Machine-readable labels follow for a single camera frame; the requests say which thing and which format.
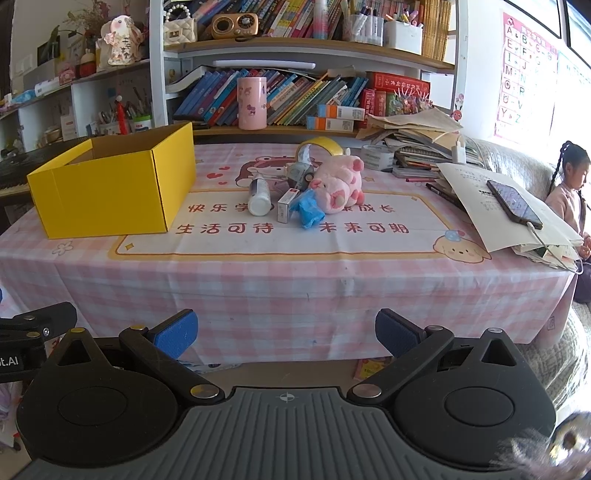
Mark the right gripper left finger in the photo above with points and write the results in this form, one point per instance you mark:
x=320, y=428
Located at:
x=157, y=349

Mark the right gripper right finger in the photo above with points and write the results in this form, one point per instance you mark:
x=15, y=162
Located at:
x=414, y=350

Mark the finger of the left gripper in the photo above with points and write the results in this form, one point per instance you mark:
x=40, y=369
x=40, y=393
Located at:
x=49, y=322

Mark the white plastic bottle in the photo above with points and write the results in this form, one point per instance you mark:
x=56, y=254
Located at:
x=259, y=197

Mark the blue object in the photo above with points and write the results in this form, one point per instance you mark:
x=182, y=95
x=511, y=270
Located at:
x=306, y=207

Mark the pink plush pig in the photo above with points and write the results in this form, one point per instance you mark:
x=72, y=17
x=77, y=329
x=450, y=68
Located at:
x=338, y=183

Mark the small red white box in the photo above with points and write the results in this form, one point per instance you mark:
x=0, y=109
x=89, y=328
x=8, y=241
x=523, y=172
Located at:
x=283, y=205

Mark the small white charger adapter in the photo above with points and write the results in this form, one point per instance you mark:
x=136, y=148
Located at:
x=459, y=154

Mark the grey purple toy car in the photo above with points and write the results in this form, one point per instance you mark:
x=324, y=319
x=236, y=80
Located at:
x=300, y=173

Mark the white paper sheet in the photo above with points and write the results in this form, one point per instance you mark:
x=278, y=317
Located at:
x=494, y=226

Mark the pink checkered tablecloth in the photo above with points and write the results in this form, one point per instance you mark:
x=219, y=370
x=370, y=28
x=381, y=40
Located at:
x=265, y=291

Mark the black electronic keyboard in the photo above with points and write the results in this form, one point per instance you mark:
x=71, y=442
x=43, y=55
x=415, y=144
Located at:
x=14, y=170

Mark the yellow cardboard box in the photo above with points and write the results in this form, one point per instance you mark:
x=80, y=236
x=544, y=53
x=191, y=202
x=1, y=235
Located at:
x=116, y=185

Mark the black smartphone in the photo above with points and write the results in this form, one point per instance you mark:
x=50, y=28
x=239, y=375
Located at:
x=514, y=205

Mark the clear tape roll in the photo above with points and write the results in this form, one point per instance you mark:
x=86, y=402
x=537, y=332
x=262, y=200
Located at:
x=377, y=157

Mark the stack of papers and books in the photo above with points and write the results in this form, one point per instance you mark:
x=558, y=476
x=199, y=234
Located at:
x=421, y=142

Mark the yellow tape roll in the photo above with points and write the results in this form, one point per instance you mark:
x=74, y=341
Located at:
x=302, y=154

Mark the girl in pink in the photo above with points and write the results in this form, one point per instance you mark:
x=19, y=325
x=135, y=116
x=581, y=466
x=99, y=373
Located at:
x=566, y=200

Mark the lower orange blue box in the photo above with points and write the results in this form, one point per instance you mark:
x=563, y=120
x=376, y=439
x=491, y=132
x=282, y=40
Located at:
x=330, y=124

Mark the orange blue box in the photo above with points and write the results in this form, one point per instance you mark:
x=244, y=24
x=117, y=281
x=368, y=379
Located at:
x=341, y=112
x=330, y=124

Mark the upper orange blue box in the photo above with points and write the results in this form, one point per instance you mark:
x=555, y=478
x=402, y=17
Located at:
x=341, y=112

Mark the row of leaning books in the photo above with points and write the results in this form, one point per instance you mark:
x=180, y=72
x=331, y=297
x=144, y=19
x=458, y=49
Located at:
x=291, y=97

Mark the red dictionary book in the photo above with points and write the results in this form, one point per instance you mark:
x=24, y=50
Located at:
x=399, y=84

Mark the pink cylindrical container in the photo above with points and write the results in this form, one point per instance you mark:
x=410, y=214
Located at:
x=252, y=103

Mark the white bookshelf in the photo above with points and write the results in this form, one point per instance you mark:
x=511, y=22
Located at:
x=317, y=55

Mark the floral plush doll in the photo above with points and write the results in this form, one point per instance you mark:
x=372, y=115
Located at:
x=122, y=39

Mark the white quilted handbag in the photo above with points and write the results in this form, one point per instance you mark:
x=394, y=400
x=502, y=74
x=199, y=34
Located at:
x=179, y=27

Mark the wooden retro radio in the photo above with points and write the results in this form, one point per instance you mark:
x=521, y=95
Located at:
x=234, y=26

